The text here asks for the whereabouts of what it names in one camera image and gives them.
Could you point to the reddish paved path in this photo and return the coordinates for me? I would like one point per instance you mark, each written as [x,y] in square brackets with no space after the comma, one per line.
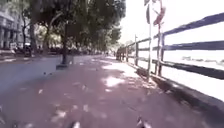
[100,96]

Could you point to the pale building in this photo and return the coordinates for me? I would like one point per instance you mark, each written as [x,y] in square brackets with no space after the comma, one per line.
[7,31]

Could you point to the grey asphalt road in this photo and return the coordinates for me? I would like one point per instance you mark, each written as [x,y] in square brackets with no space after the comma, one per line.
[20,70]

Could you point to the row of trees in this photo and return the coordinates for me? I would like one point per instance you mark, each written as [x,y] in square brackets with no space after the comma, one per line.
[76,20]

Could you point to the dark wooden rail fence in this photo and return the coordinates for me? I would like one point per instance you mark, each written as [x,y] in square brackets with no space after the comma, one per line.
[186,45]

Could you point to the robot's own part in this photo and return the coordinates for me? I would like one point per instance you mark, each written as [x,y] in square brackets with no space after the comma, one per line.
[144,124]
[76,125]

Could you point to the dark lamp post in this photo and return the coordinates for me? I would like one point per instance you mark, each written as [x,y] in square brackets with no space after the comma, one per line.
[63,50]

